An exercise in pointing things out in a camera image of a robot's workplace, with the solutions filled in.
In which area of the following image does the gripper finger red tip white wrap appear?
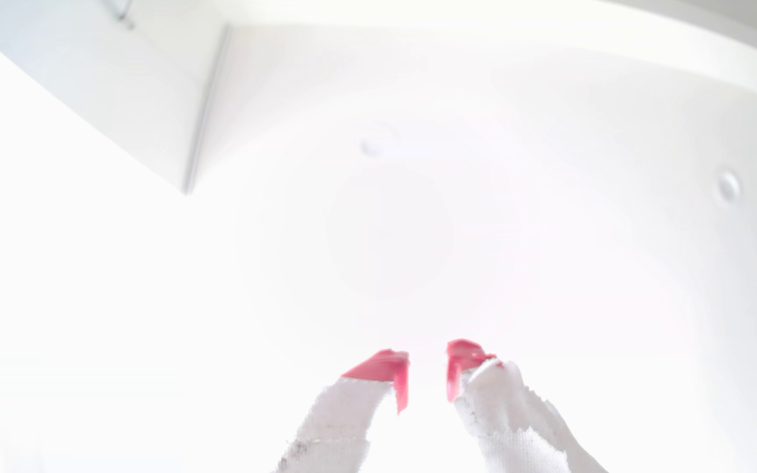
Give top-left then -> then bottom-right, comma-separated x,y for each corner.
276,349 -> 411,473
446,339 -> 609,473

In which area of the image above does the round ceiling light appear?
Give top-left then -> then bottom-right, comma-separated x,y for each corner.
715,169 -> 743,205

